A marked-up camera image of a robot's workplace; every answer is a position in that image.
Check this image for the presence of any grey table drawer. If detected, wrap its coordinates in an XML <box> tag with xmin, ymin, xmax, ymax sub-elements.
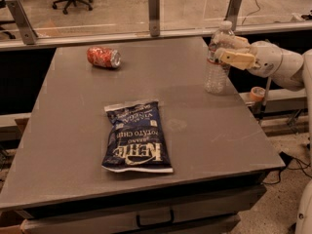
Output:
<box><xmin>21</xmin><ymin>184</ymin><xmax>266</xmax><ymax>234</ymax></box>

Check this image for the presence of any crushed red soda can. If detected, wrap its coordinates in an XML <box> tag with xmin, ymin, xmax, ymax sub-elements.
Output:
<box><xmin>87</xmin><ymin>46</ymin><xmax>121</xmax><ymax>68</ymax></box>

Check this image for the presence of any left metal glass bracket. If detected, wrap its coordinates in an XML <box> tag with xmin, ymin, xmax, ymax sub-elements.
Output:
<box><xmin>6</xmin><ymin>0</ymin><xmax>38</xmax><ymax>45</ymax></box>

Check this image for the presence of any clear plastic water bottle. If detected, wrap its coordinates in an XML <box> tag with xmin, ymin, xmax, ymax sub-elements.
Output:
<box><xmin>204</xmin><ymin>20</ymin><xmax>235</xmax><ymax>95</ymax></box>

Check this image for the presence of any blue kettle chips bag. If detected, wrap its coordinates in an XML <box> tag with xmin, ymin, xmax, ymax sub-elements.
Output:
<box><xmin>102</xmin><ymin>100</ymin><xmax>174</xmax><ymax>174</ymax></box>

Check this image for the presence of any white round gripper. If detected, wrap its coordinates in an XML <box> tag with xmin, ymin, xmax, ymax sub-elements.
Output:
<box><xmin>213</xmin><ymin>34</ymin><xmax>282</xmax><ymax>78</ymax></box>

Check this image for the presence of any green handled grey stick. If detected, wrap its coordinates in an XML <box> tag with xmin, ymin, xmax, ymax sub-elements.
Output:
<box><xmin>258</xmin><ymin>76</ymin><xmax>272</xmax><ymax>126</ymax></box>

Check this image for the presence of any metal glass bracket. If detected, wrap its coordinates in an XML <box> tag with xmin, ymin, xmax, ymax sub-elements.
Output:
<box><xmin>6</xmin><ymin>0</ymin><xmax>38</xmax><ymax>45</ymax></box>
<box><xmin>148</xmin><ymin>0</ymin><xmax>160</xmax><ymax>37</ymax></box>
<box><xmin>225</xmin><ymin>0</ymin><xmax>243</xmax><ymax>30</ymax></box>

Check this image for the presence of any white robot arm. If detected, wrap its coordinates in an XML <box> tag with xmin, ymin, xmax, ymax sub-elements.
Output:
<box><xmin>214</xmin><ymin>36</ymin><xmax>312</xmax><ymax>141</ymax></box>

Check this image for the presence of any middle metal glass bracket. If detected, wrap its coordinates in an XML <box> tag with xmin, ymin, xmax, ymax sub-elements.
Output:
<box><xmin>148</xmin><ymin>0</ymin><xmax>160</xmax><ymax>37</ymax></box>

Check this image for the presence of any roll of tan tape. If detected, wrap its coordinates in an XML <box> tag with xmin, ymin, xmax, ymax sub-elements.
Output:
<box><xmin>250</xmin><ymin>87</ymin><xmax>265</xmax><ymax>102</ymax></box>

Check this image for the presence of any right metal glass bracket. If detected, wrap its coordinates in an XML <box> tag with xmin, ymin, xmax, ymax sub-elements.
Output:
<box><xmin>225</xmin><ymin>0</ymin><xmax>243</xmax><ymax>30</ymax></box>

